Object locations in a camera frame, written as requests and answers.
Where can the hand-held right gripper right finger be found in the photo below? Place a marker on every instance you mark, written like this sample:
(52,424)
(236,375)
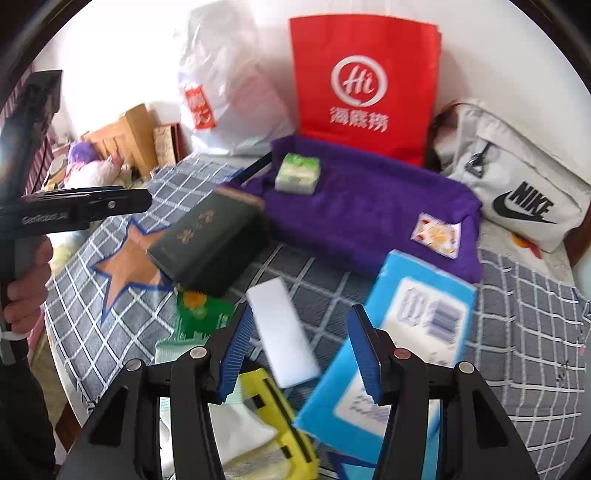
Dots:
(364,355)

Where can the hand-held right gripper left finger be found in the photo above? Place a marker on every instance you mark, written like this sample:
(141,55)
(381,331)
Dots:
(235,355)

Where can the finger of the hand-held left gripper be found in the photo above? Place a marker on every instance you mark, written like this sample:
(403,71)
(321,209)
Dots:
(124,201)

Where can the yellow zip pouch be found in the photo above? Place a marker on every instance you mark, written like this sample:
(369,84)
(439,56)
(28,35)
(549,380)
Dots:
(277,429)

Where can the person's left forearm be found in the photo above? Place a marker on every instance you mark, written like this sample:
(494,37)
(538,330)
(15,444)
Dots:
(23,424)

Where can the person's left hand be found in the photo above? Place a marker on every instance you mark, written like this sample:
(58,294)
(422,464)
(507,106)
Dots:
(30,290)

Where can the striped curtain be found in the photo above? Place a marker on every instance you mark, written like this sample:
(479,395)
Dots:
(39,157)

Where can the purple plush toy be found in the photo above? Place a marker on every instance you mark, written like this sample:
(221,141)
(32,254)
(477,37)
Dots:
(87,166)

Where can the green sachet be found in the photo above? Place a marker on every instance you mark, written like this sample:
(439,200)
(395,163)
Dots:
(198,314)

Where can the wooden headboard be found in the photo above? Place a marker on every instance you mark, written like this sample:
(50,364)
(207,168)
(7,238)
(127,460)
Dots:
(129,134)

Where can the brown framed board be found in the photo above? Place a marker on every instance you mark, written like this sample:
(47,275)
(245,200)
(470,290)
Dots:
(166,143)

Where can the blue tissue pack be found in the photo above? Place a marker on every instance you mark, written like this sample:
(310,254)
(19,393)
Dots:
(415,300)

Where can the white cloth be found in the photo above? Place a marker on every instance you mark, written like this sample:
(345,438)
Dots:
(240,438)

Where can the dark green box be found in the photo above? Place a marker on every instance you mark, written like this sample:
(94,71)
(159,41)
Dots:
(207,240)

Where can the fruit print sachet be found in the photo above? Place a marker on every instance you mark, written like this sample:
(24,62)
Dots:
(436,235)

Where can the purple cloth bag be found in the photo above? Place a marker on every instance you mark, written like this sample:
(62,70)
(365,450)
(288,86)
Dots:
(364,212)

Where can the white plastic bag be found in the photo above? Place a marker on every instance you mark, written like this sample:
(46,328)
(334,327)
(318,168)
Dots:
(231,92)

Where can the green tissue pack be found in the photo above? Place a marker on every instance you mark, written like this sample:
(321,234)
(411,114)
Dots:
(298,174)

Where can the cream printed sheet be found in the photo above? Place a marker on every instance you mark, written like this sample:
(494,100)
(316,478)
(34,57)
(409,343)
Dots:
(508,249)

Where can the grey sling bag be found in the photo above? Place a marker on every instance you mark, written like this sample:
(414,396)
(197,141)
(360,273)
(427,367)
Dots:
(512,184)

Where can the red paper bag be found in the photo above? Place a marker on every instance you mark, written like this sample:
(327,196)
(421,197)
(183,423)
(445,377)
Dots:
(364,87)

